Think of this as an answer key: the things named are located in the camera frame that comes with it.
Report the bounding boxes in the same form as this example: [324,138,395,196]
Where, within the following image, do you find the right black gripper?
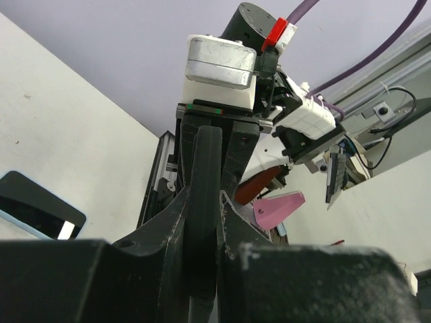
[176,99,273,200]

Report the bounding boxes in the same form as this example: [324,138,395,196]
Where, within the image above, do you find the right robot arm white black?
[173,2,344,204]

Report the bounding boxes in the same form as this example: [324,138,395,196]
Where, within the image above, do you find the red brown object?
[234,166,281,205]

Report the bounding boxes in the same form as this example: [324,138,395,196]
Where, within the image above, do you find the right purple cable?
[286,0,428,117]

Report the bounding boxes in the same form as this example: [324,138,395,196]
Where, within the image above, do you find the pink plastic piece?
[252,191,306,230]

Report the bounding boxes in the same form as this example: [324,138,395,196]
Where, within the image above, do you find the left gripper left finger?
[1,188,189,322]

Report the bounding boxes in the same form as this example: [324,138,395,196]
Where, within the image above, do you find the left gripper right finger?
[218,192,420,322]

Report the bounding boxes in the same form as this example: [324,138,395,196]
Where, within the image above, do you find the aluminium frame rail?
[137,131,176,228]

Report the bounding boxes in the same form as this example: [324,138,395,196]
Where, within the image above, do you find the light blue cased phone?
[1,171,86,240]

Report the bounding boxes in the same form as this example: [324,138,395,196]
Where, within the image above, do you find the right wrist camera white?
[180,34,257,111]

